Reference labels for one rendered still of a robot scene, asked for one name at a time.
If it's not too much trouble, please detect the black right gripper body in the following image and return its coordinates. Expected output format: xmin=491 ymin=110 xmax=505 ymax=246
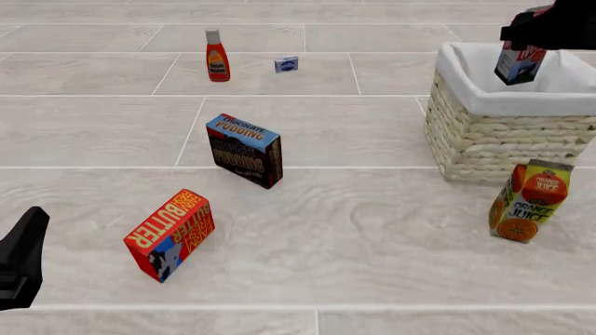
xmin=552 ymin=0 xmax=596 ymax=52

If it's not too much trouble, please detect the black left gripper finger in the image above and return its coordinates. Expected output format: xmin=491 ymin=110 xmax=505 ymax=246
xmin=0 ymin=206 xmax=51 ymax=280

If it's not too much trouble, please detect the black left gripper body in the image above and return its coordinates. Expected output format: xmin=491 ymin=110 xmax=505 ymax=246
xmin=0 ymin=264 xmax=44 ymax=313

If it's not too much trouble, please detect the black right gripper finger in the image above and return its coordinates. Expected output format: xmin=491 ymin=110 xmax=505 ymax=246
xmin=499 ymin=13 xmax=562 ymax=52

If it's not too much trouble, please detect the blue and white milk carton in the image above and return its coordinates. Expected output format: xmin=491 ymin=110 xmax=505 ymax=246
xmin=494 ymin=4 xmax=556 ymax=87

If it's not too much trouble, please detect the wicker basket with white liner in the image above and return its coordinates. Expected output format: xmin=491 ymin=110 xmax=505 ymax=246
xmin=423 ymin=42 xmax=596 ymax=183

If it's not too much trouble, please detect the red butter box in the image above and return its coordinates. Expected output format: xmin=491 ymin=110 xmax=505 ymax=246
xmin=122 ymin=187 xmax=217 ymax=285

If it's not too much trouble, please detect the orange juice carton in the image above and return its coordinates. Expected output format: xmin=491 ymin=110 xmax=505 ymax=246
xmin=487 ymin=157 xmax=576 ymax=245

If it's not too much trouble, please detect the chocolate pudding box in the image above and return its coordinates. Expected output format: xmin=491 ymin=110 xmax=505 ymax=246
xmin=205 ymin=112 xmax=285 ymax=191

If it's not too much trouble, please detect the small blue and white box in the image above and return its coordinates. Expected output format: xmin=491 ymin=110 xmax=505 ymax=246
xmin=273 ymin=55 xmax=300 ymax=74

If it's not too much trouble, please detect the red ketchup bottle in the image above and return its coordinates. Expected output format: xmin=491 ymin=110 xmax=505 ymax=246
xmin=204 ymin=28 xmax=232 ymax=84

